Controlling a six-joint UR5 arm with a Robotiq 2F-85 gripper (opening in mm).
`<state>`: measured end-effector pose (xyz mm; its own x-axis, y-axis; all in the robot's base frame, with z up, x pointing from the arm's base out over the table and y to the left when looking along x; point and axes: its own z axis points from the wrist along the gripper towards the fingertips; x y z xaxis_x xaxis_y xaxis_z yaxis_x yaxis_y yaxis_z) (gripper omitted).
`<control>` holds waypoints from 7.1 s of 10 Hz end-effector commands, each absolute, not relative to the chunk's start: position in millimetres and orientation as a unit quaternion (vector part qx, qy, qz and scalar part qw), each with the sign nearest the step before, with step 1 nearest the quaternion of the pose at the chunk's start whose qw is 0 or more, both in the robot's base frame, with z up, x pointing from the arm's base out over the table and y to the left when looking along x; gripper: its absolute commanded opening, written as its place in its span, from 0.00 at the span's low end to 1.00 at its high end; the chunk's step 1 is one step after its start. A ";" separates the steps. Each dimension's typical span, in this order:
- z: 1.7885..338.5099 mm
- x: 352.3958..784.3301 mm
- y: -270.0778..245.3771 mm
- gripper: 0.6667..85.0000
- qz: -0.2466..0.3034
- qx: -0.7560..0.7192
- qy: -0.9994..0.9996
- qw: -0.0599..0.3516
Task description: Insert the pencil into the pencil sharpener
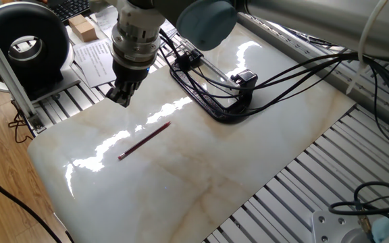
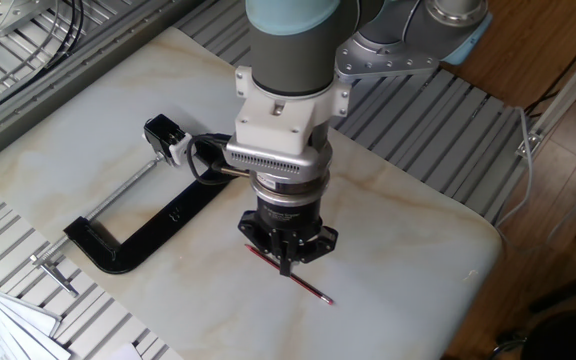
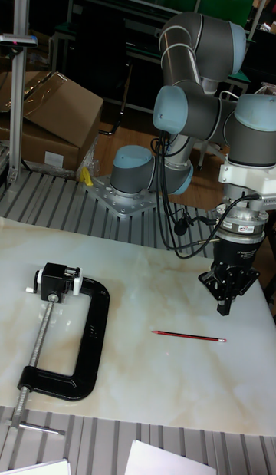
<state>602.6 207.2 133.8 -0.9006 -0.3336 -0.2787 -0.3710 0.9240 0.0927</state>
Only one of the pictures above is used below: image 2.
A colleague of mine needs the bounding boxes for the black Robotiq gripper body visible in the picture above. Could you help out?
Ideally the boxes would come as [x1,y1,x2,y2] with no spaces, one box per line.
[255,196,325,241]

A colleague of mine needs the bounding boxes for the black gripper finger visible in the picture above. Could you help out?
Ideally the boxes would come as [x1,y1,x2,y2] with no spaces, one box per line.
[236,209,290,277]
[287,224,340,278]

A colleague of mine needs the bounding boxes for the red pencil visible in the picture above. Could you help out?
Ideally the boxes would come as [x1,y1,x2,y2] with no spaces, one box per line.
[244,243,335,307]

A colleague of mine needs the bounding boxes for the black white pencil sharpener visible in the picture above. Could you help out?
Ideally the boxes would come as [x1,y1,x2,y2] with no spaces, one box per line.
[142,113,195,168]

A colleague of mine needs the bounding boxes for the white marble board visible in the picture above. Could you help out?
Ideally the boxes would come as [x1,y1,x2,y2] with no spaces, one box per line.
[0,24,504,360]

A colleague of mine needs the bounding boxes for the black metal C-clamp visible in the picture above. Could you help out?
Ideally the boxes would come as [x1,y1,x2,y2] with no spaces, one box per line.
[28,132,235,298]

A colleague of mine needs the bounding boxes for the white paper sheet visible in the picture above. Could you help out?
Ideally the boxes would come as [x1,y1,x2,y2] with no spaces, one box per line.
[106,341,143,360]

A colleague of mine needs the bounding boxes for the black round stool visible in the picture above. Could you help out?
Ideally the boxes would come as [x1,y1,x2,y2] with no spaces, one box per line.
[520,308,576,360]

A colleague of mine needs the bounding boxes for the silver perforated plate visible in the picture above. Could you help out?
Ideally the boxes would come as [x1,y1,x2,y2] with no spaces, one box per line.
[0,0,53,40]

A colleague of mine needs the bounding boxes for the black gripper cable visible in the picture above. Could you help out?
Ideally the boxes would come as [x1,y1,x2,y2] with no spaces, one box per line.
[186,132,252,188]

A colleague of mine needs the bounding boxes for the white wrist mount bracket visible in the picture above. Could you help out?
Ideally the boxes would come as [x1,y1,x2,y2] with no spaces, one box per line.
[233,64,354,157]

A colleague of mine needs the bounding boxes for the black camera cable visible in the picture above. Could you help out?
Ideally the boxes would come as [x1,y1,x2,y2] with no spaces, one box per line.
[195,131,234,151]

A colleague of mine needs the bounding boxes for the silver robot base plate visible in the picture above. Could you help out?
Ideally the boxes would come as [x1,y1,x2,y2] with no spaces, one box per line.
[334,35,443,85]

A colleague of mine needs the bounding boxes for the grey white cable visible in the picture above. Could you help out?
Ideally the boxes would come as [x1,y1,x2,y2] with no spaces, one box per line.
[494,106,535,229]

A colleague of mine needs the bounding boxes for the thin black cables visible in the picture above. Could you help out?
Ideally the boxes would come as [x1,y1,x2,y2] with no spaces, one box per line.
[42,0,87,72]

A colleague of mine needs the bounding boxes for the aluminium frame bar with bracket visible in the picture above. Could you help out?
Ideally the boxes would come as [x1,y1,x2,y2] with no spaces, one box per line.
[514,38,576,160]

